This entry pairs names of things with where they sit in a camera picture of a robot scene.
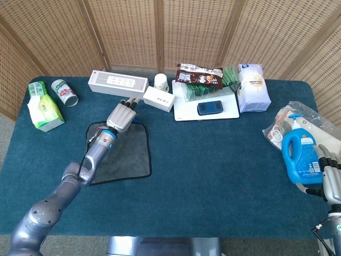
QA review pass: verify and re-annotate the clear box of green packets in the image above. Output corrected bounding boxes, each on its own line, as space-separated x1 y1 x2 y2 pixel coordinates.
183 66 240 102

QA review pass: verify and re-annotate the small green white packet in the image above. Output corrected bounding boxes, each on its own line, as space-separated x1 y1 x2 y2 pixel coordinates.
28 81 48 98

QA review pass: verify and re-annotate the long white power strip box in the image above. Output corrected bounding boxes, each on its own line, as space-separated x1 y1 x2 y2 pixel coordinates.
87 69 149 100

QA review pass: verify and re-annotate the white flat board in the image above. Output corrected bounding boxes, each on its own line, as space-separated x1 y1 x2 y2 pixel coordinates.
172 79 240 122

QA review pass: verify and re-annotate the small white box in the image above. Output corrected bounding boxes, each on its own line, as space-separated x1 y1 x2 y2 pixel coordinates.
142 85 176 113

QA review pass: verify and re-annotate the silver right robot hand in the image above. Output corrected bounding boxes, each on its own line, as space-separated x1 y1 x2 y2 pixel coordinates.
295 143 341 206

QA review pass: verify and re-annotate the white paper cup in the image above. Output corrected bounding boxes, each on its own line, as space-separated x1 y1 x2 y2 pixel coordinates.
153 73 169 93

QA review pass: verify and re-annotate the blue detergent pump bottle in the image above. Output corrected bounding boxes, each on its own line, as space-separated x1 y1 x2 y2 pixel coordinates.
281 114 324 185

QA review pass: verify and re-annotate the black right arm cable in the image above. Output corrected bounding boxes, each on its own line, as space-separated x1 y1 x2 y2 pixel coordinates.
311 218 336 256

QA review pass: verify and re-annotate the clear plastic zip bag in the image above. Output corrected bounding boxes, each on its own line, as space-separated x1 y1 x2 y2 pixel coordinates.
262 100 341 161

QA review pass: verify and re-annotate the grey and blue cloth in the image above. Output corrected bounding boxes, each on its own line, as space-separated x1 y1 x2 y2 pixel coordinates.
85 120 152 187

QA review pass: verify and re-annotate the green tissue pack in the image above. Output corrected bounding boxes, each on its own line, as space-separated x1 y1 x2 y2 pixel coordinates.
27 94 66 133

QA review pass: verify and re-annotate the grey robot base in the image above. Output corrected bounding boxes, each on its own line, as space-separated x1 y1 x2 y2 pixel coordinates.
105 236 222 256

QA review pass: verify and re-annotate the white paper sack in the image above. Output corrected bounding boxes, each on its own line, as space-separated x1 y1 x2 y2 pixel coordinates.
236 63 272 113

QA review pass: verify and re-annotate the blue table mat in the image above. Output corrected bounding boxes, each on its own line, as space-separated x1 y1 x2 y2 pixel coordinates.
0 76 331 238

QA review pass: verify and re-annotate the bamboo folding screen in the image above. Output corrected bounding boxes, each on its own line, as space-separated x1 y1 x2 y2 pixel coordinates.
0 0 341 123

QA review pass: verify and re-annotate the small blue case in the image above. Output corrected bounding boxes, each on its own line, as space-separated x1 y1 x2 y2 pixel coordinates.
197 100 224 116

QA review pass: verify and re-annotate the white green drink can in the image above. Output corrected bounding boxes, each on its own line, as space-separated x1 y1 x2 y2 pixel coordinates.
51 79 79 108

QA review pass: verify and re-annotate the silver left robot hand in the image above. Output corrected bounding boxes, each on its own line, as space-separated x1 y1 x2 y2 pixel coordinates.
106 96 141 133

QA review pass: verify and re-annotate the brown snack bag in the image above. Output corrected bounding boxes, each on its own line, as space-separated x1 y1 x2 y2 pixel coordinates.
175 63 224 90

